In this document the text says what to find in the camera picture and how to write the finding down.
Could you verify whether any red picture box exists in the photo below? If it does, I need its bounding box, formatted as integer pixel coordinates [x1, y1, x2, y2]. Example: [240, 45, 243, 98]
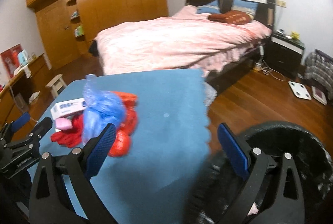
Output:
[1, 44, 22, 79]

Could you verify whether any brown dotted pillow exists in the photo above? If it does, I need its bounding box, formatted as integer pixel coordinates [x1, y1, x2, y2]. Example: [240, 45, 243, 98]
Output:
[207, 10, 253, 25]

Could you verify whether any light blue kettle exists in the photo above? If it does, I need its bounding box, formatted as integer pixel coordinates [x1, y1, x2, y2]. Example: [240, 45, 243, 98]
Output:
[17, 49, 29, 66]

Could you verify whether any yellow plush toy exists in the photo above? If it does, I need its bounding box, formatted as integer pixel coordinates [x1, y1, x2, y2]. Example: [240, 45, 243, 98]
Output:
[290, 31, 300, 41]

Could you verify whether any red cloth glove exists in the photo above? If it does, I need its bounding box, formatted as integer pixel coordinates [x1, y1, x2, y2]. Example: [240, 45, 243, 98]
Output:
[50, 114, 83, 148]

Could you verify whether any small white stool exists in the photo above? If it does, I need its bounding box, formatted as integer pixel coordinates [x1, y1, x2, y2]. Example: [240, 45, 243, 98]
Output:
[46, 74, 67, 99]

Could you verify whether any wall power outlet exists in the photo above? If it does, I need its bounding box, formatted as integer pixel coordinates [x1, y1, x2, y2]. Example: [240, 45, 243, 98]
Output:
[275, 0, 286, 8]

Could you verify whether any orange foam net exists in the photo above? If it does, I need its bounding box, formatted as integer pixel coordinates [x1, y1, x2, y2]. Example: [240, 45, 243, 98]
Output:
[114, 92, 138, 109]

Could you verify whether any white blue cardboard box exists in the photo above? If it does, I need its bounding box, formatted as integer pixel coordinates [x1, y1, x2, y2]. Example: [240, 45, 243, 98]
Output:
[50, 98, 87, 120]

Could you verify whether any blue plastic bag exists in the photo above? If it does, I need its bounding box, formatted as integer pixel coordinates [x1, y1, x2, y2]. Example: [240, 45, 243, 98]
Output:
[82, 74, 126, 144]

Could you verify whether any black white nightstand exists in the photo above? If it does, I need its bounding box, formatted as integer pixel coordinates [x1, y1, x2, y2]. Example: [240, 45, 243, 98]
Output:
[264, 31, 305, 80]

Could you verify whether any black lined trash bin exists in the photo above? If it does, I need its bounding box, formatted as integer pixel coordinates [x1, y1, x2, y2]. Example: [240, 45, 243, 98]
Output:
[183, 121, 332, 223]

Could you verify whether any white cable on floor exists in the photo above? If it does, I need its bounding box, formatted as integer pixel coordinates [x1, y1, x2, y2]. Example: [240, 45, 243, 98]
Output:
[256, 45, 286, 82]

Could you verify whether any red plastic bag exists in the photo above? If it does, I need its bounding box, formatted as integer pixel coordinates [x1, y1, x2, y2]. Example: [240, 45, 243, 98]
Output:
[108, 107, 138, 157]

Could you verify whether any wooden side desk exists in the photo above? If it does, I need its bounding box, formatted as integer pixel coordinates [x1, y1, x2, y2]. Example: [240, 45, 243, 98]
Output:
[0, 55, 53, 141]

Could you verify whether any white bathroom scale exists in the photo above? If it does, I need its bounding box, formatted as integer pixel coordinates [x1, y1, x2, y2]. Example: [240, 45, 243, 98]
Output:
[288, 81, 312, 101]

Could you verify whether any black bed frame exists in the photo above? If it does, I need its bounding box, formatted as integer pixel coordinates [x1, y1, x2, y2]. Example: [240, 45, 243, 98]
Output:
[185, 0, 276, 94]

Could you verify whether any blue pillow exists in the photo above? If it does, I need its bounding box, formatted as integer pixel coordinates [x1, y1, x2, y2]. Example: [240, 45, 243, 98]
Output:
[231, 0, 258, 16]
[196, 0, 220, 14]

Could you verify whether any right blue pillow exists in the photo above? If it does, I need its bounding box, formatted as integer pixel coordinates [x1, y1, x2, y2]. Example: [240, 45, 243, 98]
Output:
[231, 0, 258, 16]

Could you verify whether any pink bed duvet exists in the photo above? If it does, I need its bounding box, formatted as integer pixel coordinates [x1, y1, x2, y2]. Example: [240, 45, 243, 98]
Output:
[94, 5, 273, 76]

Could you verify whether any white paper on shelf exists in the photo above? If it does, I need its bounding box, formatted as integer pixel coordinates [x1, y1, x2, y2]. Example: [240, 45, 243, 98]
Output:
[29, 91, 40, 105]

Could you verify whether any white rag on desk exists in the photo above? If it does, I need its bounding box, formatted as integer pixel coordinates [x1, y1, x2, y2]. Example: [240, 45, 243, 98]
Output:
[14, 64, 32, 78]

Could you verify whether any plaid cloth covered chair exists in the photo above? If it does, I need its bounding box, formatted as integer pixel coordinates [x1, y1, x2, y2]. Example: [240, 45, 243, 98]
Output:
[304, 49, 332, 101]

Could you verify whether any left blue pillow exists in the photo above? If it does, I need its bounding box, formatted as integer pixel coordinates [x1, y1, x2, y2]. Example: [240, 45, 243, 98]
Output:
[196, 0, 220, 14]

